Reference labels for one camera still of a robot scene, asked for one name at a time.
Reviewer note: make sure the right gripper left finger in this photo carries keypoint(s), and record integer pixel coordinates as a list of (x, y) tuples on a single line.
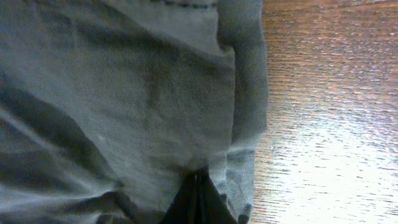
[(184, 207)]

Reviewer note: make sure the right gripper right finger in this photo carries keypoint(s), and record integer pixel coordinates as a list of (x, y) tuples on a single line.
[(210, 207)]

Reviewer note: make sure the grey cargo shorts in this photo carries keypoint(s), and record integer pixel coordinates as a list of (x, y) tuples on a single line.
[(107, 106)]

